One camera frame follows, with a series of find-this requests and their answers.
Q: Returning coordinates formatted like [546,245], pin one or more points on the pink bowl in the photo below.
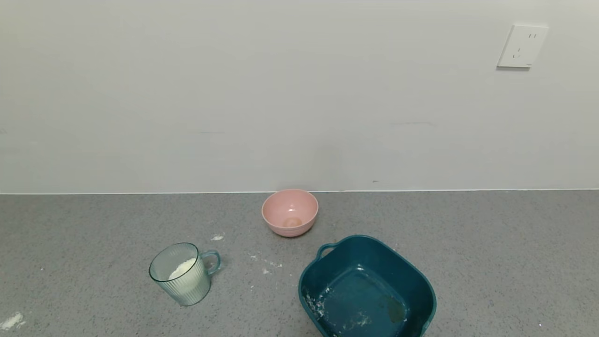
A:
[290,210]

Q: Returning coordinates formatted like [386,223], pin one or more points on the white wall socket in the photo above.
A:
[522,47]

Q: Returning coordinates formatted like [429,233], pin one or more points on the spilled powder streak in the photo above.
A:
[266,270]

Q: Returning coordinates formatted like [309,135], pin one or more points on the large spilled powder patch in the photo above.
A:
[10,321]

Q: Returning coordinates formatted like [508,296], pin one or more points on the small spilled powder spot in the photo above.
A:
[217,238]

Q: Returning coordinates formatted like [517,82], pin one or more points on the clear ribbed glass mug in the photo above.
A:
[187,290]

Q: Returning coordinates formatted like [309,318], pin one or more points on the teal plastic basin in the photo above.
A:
[365,290]

